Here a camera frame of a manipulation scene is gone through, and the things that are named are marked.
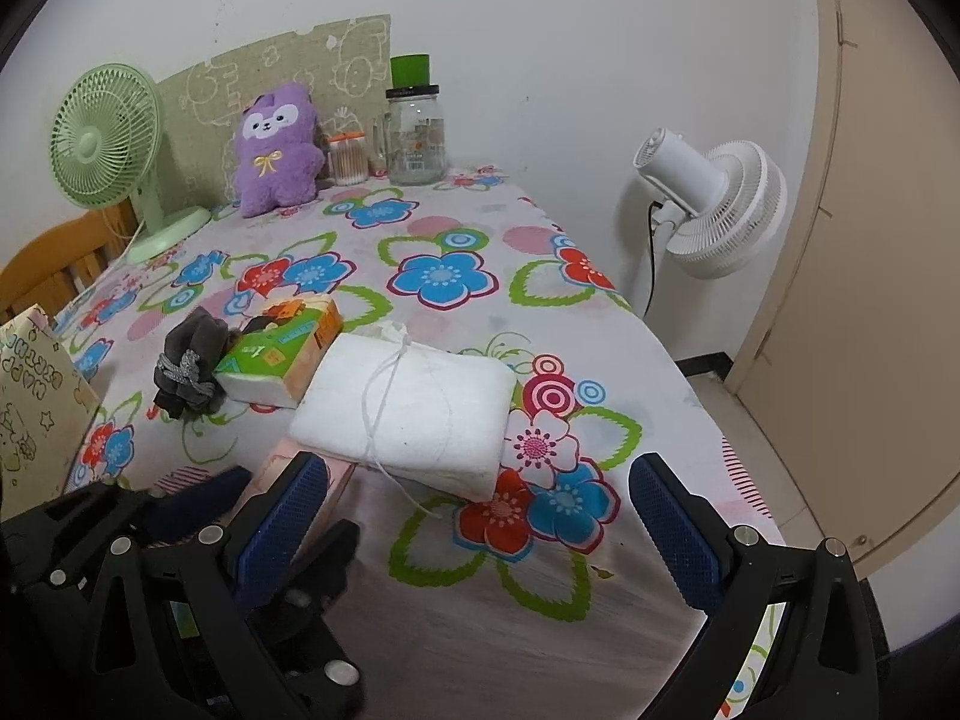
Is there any white fan cable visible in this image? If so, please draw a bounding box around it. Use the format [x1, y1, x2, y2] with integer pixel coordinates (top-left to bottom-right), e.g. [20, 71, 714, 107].
[103, 206, 145, 265]

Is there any green desk fan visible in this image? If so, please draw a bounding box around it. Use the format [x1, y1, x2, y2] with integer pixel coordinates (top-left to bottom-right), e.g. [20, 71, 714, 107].
[51, 64, 212, 265]

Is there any black fan cable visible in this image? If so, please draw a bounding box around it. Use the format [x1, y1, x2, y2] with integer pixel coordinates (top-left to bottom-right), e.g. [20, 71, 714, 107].
[643, 199, 667, 310]

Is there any white standing fan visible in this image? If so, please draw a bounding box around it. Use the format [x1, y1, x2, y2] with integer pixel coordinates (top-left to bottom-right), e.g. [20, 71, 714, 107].
[626, 127, 788, 316]

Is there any white towel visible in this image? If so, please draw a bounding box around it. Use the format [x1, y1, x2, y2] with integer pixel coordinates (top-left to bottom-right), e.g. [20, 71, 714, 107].
[289, 319, 518, 522]

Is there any green patterned board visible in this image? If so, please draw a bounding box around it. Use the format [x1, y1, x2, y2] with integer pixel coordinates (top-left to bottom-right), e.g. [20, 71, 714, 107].
[154, 13, 392, 207]

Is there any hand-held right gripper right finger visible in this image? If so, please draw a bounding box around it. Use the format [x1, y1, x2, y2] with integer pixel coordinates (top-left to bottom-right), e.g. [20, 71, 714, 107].
[628, 454, 878, 720]

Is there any pink soft pack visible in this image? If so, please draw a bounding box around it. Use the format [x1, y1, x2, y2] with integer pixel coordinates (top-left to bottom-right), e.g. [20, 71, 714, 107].
[240, 439, 357, 541]

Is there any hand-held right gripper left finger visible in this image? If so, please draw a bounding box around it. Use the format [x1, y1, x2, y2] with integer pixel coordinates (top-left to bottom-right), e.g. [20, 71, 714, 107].
[90, 452, 331, 720]

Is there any beige door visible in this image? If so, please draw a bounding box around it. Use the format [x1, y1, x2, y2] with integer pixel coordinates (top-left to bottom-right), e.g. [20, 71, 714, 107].
[724, 0, 960, 578]

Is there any purple plush toy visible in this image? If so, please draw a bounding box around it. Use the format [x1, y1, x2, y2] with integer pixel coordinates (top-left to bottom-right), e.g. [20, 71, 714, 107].
[231, 86, 327, 218]

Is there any green cup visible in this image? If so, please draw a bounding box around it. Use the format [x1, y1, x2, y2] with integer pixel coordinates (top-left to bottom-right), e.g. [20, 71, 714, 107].
[390, 54, 434, 91]

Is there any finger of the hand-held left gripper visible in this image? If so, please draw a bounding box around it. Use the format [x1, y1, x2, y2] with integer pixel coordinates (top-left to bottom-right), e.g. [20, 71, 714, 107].
[259, 516, 370, 720]
[0, 465, 254, 593]

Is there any grey sock bundle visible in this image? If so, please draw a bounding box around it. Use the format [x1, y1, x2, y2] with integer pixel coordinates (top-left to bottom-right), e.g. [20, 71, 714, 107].
[150, 307, 241, 421]

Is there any clear glass jar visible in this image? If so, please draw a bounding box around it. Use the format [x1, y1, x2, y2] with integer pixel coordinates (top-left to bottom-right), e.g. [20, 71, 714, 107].
[385, 86, 447, 185]

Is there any cotton swab jar orange lid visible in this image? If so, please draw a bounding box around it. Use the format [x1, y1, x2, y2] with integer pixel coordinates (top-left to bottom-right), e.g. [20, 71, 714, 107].
[328, 131, 370, 187]

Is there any yellow patterned fabric storage box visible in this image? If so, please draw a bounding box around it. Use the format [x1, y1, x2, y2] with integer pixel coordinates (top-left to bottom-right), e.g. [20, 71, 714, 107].
[0, 304, 102, 500]

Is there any green tissue pack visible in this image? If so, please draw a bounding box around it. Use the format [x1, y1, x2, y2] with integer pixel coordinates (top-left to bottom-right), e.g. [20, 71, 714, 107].
[214, 296, 344, 410]

